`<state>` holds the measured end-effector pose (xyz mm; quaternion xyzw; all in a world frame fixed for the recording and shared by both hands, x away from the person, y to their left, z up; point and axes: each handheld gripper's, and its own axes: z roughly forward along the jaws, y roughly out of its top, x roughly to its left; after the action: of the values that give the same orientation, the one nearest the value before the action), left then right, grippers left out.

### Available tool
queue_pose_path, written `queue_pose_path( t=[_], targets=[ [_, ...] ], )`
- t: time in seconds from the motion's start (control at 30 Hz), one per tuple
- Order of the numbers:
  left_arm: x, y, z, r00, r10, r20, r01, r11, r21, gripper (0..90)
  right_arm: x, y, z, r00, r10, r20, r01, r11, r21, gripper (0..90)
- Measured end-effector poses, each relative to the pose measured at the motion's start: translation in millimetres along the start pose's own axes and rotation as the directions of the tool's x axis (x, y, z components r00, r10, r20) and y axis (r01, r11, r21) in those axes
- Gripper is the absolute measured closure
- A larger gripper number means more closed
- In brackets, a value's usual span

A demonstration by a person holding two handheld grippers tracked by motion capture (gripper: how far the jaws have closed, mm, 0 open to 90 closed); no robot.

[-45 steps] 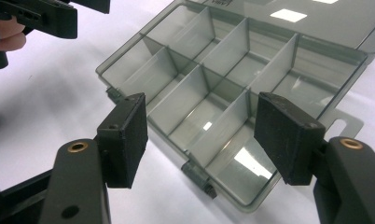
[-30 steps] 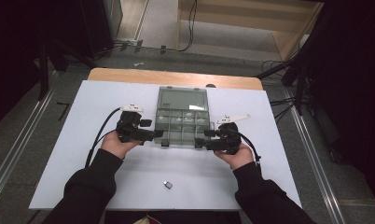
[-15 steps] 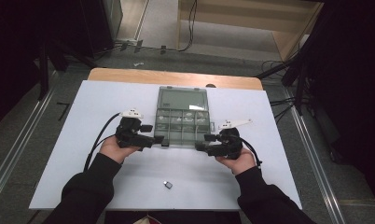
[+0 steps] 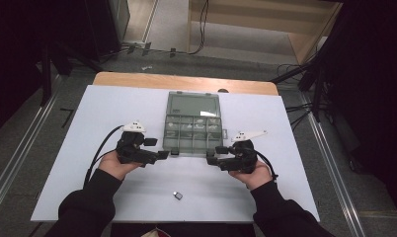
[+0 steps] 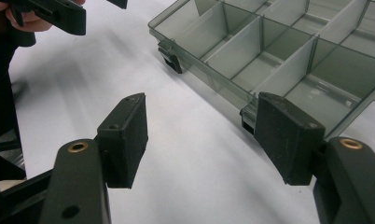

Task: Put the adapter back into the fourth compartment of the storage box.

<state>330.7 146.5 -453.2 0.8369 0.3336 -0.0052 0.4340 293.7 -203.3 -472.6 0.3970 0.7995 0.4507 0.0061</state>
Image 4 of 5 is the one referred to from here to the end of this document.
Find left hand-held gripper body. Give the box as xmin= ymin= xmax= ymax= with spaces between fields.
xmin=116 ymin=120 xmax=160 ymax=166

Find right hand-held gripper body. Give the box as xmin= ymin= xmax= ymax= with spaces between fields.
xmin=219 ymin=129 xmax=269 ymax=175

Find grey plastic compartment box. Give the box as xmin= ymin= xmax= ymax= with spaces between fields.
xmin=161 ymin=91 xmax=229 ymax=158

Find person's right hand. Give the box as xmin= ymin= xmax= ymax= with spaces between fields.
xmin=228 ymin=160 xmax=274 ymax=192

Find person's left hand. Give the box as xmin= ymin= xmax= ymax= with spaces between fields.
xmin=98 ymin=150 xmax=145 ymax=182

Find group of small silver parts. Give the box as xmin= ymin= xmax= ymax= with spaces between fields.
xmin=165 ymin=117 xmax=222 ymax=139

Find white table board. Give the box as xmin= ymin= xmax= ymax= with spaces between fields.
xmin=30 ymin=84 xmax=321 ymax=224

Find wooden table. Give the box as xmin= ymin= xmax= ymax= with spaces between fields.
xmin=92 ymin=71 xmax=279 ymax=97

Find person's dark pants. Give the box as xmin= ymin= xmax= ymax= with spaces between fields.
xmin=111 ymin=223 xmax=257 ymax=237

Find red and white cloth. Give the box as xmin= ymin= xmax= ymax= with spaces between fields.
xmin=140 ymin=226 xmax=173 ymax=237

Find black metal stand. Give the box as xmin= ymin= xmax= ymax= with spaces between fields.
xmin=270 ymin=48 xmax=336 ymax=122

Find black tripod stand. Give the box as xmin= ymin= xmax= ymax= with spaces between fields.
xmin=38 ymin=42 xmax=104 ymax=107

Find dark cabinet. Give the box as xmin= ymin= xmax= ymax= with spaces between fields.
xmin=84 ymin=0 xmax=131 ymax=62

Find light wooden shelf unit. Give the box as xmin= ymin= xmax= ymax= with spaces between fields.
xmin=186 ymin=0 xmax=344 ymax=66

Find black curtain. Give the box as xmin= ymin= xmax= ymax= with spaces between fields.
xmin=0 ymin=0 xmax=89 ymax=142
xmin=318 ymin=0 xmax=397 ymax=228

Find right hand-held gripper black cable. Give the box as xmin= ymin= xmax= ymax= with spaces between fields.
xmin=254 ymin=149 xmax=279 ymax=182

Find hand-held gripper black cable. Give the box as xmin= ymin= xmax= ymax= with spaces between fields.
xmin=82 ymin=123 xmax=125 ymax=190
xmin=254 ymin=149 xmax=279 ymax=182

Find left hand-held gripper black cable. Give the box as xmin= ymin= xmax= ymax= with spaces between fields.
xmin=82 ymin=123 xmax=125 ymax=190

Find black floor cables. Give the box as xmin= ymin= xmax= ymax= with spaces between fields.
xmin=284 ymin=102 xmax=314 ymax=131

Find metal floor rail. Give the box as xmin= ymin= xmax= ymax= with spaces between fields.
xmin=0 ymin=75 xmax=61 ymax=221
xmin=299 ymin=93 xmax=367 ymax=237

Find hanging black cable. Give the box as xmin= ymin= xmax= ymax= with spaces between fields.
xmin=188 ymin=0 xmax=210 ymax=56

